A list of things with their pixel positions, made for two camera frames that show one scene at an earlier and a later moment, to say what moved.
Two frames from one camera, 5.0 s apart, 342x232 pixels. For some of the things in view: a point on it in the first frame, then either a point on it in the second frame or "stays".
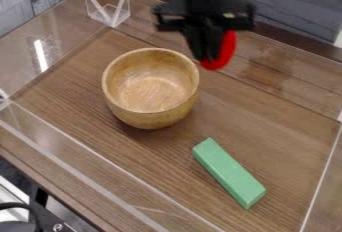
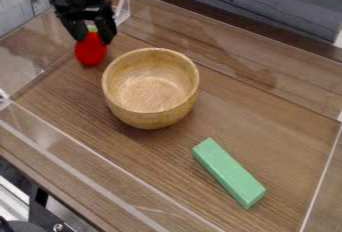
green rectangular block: [241, 185] stays
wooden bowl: [150, 86] stays
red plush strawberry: [228, 52] -> [92, 49]
